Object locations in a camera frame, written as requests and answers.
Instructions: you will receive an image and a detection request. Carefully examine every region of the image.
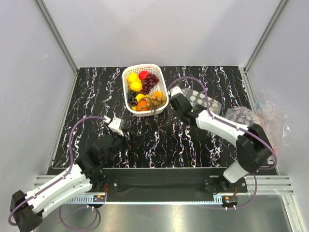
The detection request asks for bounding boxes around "white plastic basket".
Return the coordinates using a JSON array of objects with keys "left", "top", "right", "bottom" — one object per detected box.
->
[{"left": 122, "top": 64, "right": 169, "bottom": 117}]

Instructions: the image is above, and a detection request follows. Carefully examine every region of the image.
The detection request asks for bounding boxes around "purple red grape bunch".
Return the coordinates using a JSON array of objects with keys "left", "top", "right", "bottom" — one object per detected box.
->
[{"left": 140, "top": 73, "right": 159, "bottom": 95}]

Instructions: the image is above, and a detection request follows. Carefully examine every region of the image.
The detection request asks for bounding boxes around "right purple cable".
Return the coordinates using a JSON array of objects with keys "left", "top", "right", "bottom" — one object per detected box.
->
[{"left": 166, "top": 76, "right": 278, "bottom": 208}]

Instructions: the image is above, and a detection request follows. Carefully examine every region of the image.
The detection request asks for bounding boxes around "connector block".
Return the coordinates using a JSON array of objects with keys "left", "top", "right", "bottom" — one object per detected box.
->
[
  {"left": 93, "top": 195, "right": 106, "bottom": 203},
  {"left": 224, "top": 196, "right": 238, "bottom": 204}
]

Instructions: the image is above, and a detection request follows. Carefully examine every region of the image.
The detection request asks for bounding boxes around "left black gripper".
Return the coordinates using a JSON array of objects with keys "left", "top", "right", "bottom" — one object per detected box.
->
[{"left": 103, "top": 129, "right": 143, "bottom": 163}]

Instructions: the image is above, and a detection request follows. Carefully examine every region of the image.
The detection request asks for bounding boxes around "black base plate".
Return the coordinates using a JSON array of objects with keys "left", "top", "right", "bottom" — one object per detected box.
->
[{"left": 102, "top": 168, "right": 248, "bottom": 204}]

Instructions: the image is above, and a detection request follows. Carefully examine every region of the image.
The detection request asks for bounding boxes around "upper yellow lemon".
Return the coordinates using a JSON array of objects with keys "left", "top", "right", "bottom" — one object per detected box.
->
[{"left": 127, "top": 72, "right": 140, "bottom": 83}]

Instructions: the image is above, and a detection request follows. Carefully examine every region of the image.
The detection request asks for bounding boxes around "pile of spare zip bags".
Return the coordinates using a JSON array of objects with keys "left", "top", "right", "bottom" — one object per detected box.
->
[{"left": 223, "top": 89, "right": 294, "bottom": 149}]

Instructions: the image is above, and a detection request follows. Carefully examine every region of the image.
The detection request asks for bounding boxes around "left connector block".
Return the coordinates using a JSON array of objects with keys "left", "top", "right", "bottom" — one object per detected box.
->
[{"left": 93, "top": 195, "right": 106, "bottom": 203}]

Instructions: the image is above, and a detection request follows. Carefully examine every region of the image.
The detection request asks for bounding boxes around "yellow banana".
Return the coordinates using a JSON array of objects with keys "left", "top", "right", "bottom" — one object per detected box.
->
[{"left": 135, "top": 94, "right": 150, "bottom": 102}]

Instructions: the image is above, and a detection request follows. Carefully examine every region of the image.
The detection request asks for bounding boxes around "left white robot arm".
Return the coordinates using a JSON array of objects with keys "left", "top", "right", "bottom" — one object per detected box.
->
[{"left": 8, "top": 131, "right": 132, "bottom": 232}]

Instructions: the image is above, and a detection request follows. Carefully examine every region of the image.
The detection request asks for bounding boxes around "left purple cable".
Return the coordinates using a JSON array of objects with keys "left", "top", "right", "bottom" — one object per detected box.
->
[{"left": 8, "top": 116, "right": 111, "bottom": 229}]

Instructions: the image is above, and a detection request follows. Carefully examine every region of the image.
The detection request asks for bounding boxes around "orange yellow mango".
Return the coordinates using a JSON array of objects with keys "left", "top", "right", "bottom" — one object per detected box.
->
[{"left": 153, "top": 91, "right": 163, "bottom": 97}]

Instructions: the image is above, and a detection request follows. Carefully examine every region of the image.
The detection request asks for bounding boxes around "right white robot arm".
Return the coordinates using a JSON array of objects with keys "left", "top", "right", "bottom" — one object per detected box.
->
[{"left": 170, "top": 93, "right": 275, "bottom": 192}]

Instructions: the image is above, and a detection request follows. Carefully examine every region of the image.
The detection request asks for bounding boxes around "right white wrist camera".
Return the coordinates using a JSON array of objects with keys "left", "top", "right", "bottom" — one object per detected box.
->
[{"left": 168, "top": 86, "right": 183, "bottom": 98}]

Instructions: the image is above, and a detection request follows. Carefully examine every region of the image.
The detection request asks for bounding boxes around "purple cable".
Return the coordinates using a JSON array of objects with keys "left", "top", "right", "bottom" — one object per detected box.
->
[
  {"left": 8, "top": 116, "right": 111, "bottom": 229},
  {"left": 166, "top": 76, "right": 278, "bottom": 208}
]

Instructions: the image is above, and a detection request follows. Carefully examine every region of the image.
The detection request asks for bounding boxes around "dark blue grape bunch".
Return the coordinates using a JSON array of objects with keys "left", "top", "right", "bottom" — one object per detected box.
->
[{"left": 126, "top": 91, "right": 138, "bottom": 106}]

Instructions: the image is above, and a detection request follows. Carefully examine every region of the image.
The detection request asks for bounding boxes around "right connector block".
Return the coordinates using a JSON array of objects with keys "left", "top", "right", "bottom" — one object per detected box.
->
[{"left": 224, "top": 196, "right": 238, "bottom": 204}]

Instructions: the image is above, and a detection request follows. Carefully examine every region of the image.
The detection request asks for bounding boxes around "red strawberry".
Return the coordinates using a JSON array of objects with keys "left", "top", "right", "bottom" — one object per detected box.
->
[{"left": 139, "top": 71, "right": 149, "bottom": 80}]

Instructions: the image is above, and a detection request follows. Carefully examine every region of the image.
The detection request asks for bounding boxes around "orange fruit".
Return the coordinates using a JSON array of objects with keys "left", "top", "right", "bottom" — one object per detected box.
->
[{"left": 136, "top": 100, "right": 149, "bottom": 112}]

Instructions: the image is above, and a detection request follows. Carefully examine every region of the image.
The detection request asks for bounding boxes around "clear dotted zip bag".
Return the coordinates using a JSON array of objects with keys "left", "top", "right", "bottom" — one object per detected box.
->
[{"left": 182, "top": 88, "right": 222, "bottom": 115}]

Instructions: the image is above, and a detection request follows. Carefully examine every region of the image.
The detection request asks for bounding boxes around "aluminium frame rail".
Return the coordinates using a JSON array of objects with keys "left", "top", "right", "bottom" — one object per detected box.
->
[{"left": 33, "top": 175, "right": 295, "bottom": 196}]

